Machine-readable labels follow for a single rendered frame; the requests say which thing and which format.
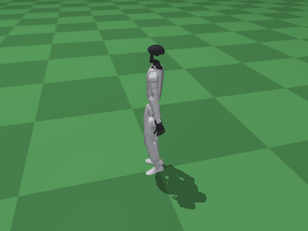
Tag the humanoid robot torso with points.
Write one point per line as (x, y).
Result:
(160, 84)

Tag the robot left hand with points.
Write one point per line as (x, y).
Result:
(159, 128)

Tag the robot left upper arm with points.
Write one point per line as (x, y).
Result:
(153, 81)

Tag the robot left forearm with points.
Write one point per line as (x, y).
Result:
(155, 108)

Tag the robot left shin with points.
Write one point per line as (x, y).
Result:
(154, 156)

